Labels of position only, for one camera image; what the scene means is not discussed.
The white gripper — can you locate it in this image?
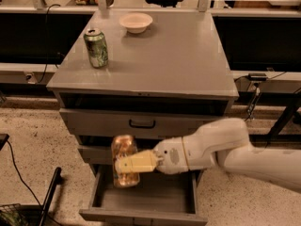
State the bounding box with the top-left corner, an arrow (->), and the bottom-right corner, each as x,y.
114,137 -> 188,174

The black wire basket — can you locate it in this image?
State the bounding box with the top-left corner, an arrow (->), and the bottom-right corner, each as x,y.
0,203 -> 29,226

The grey middle drawer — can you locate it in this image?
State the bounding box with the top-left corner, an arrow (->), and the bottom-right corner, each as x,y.
78,145 -> 113,165

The black power adapter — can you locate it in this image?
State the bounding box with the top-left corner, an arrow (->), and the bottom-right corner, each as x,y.
247,73 -> 268,81

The black stand leg left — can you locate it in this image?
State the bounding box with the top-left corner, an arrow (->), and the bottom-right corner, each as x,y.
39,167 -> 62,226

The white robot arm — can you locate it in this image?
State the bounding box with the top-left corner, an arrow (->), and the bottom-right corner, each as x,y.
114,118 -> 301,192

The grey top drawer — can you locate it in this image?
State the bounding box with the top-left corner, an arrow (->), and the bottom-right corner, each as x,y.
59,108 -> 220,139

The green soda can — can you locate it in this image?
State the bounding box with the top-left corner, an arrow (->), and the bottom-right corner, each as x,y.
84,28 -> 108,68

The grey open bottom drawer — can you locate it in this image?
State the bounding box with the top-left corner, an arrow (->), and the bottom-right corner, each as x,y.
79,165 -> 208,226

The black table leg right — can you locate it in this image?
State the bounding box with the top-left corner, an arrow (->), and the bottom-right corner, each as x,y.
250,92 -> 301,145

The black floor cable left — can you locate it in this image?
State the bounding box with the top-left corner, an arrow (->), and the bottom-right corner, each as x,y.
6,139 -> 43,207

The white paper bowl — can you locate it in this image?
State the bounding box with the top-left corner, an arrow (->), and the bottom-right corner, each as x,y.
119,12 -> 153,34

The grey drawer cabinet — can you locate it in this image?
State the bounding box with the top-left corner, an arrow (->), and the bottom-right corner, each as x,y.
46,8 -> 240,226

